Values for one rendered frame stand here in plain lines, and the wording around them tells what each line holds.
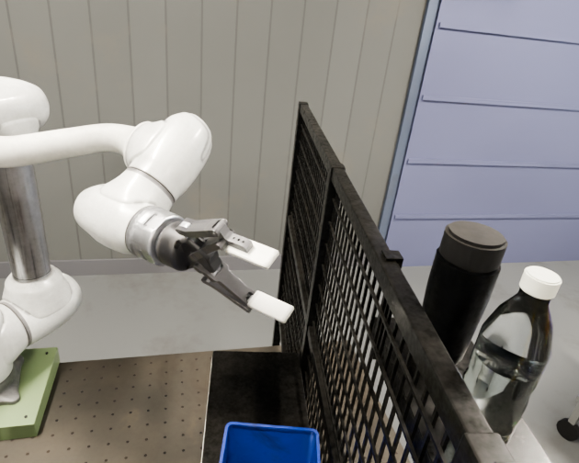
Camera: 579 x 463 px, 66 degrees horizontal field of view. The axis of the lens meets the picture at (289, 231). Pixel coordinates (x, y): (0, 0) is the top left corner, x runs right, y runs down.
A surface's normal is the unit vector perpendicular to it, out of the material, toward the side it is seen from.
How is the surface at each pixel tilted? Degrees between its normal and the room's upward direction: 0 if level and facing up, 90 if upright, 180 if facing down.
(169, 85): 90
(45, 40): 90
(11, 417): 2
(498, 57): 90
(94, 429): 0
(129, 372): 0
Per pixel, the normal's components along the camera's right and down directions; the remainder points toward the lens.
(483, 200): 0.22, 0.46
